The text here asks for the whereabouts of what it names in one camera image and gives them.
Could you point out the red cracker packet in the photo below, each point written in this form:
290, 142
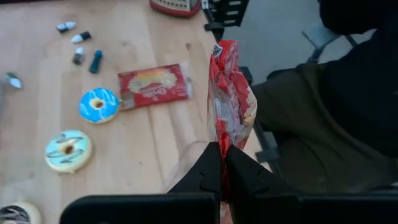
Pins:
154, 85
230, 93

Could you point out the mint frosted toy donut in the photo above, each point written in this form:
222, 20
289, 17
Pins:
68, 151

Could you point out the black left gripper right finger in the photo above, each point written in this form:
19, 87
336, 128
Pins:
245, 180

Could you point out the blue frosted toy donut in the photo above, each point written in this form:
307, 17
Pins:
99, 105

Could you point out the blue marker pen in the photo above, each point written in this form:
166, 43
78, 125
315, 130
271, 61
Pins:
95, 62

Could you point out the white black marker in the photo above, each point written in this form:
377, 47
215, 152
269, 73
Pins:
81, 37

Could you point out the person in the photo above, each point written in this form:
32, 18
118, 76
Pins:
342, 109

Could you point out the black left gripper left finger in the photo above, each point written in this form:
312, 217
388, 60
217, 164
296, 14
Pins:
205, 177

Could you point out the red box grater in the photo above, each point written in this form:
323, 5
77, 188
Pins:
174, 7

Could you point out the small white green marker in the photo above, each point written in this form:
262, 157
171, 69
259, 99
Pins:
14, 81

